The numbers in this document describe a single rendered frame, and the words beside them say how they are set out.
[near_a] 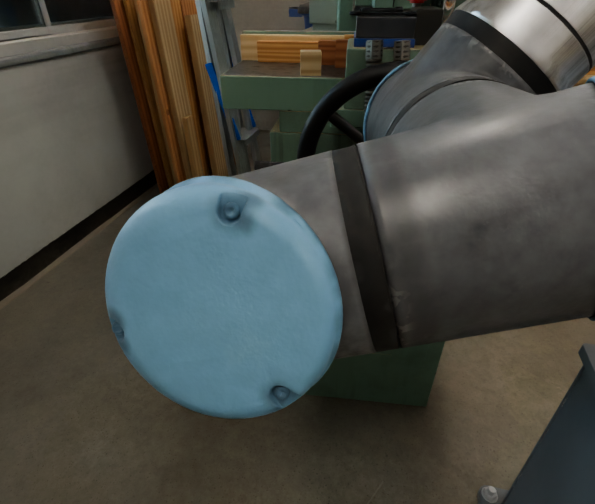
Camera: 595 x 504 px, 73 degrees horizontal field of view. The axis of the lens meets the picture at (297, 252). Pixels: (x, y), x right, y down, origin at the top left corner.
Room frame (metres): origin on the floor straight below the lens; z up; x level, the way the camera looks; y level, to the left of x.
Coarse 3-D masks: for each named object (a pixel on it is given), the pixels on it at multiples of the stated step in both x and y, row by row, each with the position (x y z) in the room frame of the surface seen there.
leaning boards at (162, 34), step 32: (128, 0) 2.10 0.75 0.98; (160, 0) 2.12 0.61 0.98; (192, 0) 2.57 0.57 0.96; (128, 32) 2.09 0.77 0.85; (160, 32) 2.06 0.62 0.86; (192, 32) 2.28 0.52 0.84; (128, 64) 2.04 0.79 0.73; (160, 64) 2.07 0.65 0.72; (192, 64) 2.44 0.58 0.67; (160, 96) 2.01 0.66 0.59; (192, 96) 2.30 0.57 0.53; (160, 128) 2.10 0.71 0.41; (192, 128) 2.07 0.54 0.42; (160, 160) 2.09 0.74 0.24; (192, 160) 2.03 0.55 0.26; (224, 160) 2.39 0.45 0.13; (160, 192) 2.03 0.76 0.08
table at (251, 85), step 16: (240, 64) 0.91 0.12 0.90; (256, 64) 0.91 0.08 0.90; (272, 64) 0.91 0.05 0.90; (288, 64) 0.91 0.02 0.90; (224, 80) 0.79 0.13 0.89; (240, 80) 0.79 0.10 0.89; (256, 80) 0.78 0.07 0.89; (272, 80) 0.78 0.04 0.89; (288, 80) 0.78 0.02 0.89; (304, 80) 0.77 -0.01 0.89; (320, 80) 0.77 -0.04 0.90; (336, 80) 0.77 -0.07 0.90; (224, 96) 0.79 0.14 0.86; (240, 96) 0.79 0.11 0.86; (256, 96) 0.78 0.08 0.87; (272, 96) 0.78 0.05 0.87; (288, 96) 0.78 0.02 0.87; (304, 96) 0.77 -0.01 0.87; (320, 96) 0.77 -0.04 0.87; (352, 112) 0.67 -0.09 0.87
